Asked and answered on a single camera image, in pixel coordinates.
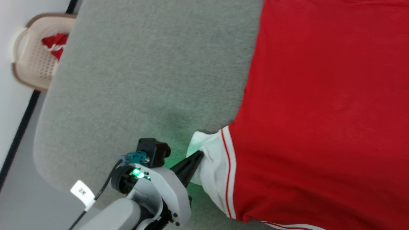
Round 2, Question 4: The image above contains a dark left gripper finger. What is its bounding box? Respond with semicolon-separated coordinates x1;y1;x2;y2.
169;150;205;176
178;158;203;188

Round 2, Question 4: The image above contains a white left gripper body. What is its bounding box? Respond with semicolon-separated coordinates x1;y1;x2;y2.
111;163;193;228

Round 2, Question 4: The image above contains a red shirt with white sleeves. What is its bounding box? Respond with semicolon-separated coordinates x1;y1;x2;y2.
186;0;409;230

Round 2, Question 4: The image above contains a black floor strip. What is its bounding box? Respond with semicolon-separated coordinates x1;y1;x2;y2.
0;0;79;192

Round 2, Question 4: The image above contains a red garment with white trim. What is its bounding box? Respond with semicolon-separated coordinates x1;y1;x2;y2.
42;33;69;61

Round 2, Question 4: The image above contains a beige plastic laundry basket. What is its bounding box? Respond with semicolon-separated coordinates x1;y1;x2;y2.
11;13;77;92

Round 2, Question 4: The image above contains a teal cable connector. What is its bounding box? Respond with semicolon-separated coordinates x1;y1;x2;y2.
121;152;150;166

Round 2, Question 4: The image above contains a white cable label tag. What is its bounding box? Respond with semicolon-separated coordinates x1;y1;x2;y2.
70;180;96;211

